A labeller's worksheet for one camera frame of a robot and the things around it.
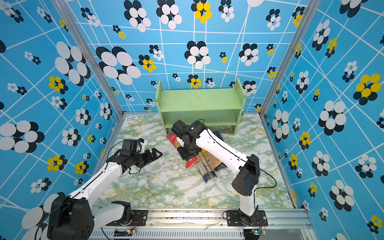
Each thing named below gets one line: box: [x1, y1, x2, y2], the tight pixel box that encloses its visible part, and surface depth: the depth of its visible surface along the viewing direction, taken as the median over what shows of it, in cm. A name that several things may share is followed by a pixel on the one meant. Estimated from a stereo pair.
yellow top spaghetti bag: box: [201, 148, 222, 171], surface depth 90 cm
